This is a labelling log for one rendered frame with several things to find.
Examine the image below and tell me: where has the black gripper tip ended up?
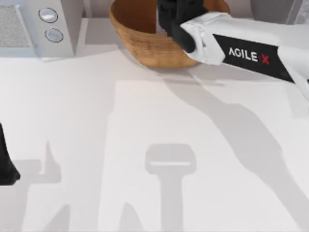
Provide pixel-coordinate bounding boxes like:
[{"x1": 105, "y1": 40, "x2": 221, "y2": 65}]
[{"x1": 0, "y1": 122, "x2": 21, "y2": 187}]

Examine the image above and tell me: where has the pale microwave oven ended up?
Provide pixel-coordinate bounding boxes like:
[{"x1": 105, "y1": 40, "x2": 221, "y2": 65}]
[{"x1": 0, "y1": 0, "x2": 85, "y2": 62}]

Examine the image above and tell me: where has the round grey microwave knob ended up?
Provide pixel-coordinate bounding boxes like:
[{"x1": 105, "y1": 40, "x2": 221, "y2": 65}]
[
  {"x1": 38, "y1": 7, "x2": 59, "y2": 24},
  {"x1": 44, "y1": 27, "x2": 65, "y2": 43}
]

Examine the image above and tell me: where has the wooden basket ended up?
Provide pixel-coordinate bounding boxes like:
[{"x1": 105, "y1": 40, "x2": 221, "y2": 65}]
[{"x1": 108, "y1": 0, "x2": 231, "y2": 69}]

